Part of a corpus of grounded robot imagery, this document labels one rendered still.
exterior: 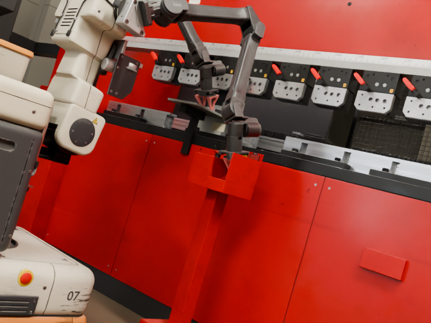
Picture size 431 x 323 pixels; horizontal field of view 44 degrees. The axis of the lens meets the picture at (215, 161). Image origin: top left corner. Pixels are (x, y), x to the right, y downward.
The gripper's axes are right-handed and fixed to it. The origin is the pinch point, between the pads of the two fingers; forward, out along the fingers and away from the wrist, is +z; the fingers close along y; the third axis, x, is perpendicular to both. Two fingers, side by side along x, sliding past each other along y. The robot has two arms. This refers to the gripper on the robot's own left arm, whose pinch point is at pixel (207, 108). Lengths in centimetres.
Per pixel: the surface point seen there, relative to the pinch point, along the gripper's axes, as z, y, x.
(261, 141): 21.1, -11.4, -27.6
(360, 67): -21, -67, -20
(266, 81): -12.9, -24.0, -14.6
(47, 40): -13, 271, -84
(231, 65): -18.0, -1.5, -17.0
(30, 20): -31, 292, -82
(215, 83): -9.4, 5.3, -12.1
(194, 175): 13, -35, 47
